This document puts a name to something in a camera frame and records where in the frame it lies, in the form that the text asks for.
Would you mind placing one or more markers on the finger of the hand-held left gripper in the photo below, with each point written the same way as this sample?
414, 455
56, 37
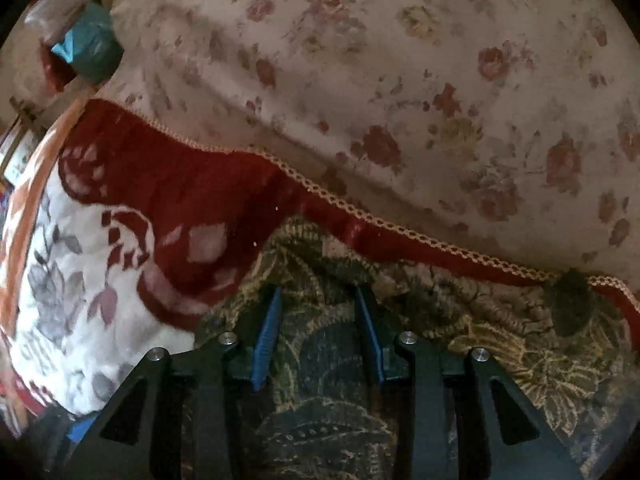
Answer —
77, 430

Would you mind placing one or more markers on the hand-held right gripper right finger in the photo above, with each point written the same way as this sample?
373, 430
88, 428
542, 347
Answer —
371, 335

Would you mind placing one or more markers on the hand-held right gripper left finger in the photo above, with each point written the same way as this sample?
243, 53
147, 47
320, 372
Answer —
265, 345

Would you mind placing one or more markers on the dark paisley patterned garment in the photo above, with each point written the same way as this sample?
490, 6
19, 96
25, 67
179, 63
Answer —
320, 410

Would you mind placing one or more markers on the red and white quilted bedspread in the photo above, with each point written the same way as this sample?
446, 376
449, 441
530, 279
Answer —
175, 195

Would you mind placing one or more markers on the white floral duvet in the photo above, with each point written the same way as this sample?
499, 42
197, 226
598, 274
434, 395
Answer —
350, 85

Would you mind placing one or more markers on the teal bag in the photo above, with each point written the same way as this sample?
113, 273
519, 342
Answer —
90, 42

